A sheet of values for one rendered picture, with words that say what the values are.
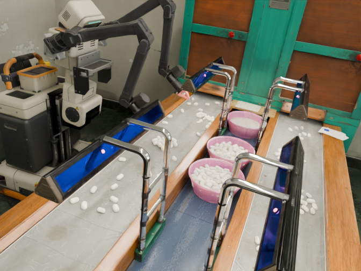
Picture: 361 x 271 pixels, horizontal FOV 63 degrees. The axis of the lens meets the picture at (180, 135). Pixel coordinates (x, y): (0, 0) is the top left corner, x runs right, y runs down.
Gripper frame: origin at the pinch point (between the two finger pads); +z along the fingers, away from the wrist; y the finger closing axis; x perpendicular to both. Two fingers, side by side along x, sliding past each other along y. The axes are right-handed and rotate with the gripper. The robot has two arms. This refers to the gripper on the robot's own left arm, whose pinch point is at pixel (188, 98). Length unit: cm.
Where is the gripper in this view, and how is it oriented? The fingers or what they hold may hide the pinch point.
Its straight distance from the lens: 198.9
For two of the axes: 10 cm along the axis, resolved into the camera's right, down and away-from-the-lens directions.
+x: -6.6, 5.0, 5.6
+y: 3.9, -4.1, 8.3
